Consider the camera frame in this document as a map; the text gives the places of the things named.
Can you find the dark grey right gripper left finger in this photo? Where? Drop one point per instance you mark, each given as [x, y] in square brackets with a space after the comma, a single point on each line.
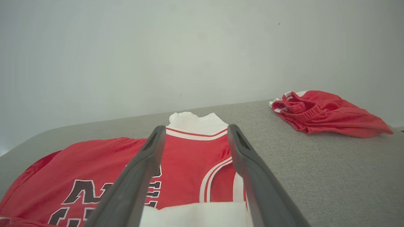
[132, 189]

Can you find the red white basketball jersey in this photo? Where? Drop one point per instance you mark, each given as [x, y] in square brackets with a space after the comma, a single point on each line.
[189, 164]

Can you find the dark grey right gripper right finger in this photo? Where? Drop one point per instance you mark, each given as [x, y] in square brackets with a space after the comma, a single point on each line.
[265, 195]

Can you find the red mesh shorts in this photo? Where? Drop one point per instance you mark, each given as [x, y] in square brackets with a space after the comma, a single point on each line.
[331, 116]

